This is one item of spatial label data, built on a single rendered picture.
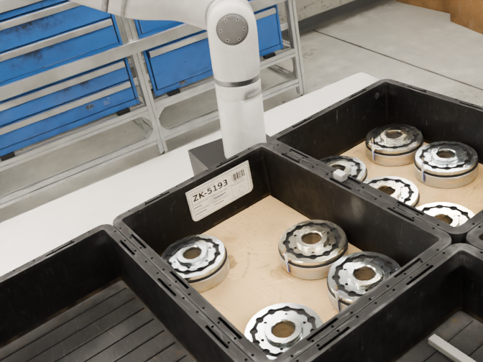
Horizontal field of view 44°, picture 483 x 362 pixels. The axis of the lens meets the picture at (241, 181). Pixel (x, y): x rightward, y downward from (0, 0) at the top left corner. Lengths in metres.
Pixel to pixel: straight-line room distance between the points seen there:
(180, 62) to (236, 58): 1.73
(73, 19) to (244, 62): 1.59
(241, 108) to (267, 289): 0.44
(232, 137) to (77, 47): 1.56
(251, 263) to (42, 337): 0.32
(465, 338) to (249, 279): 0.31
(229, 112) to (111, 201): 0.39
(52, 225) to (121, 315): 0.54
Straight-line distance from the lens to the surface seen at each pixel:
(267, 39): 3.08
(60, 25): 2.66
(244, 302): 0.87
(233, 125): 1.21
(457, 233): 0.80
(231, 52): 1.15
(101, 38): 2.72
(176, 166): 1.49
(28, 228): 1.44
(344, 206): 0.91
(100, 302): 0.95
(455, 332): 0.82
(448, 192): 1.04
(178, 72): 2.89
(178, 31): 2.80
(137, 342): 0.87
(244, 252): 0.95
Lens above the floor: 1.43
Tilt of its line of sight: 32 degrees down
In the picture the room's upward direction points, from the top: 12 degrees counter-clockwise
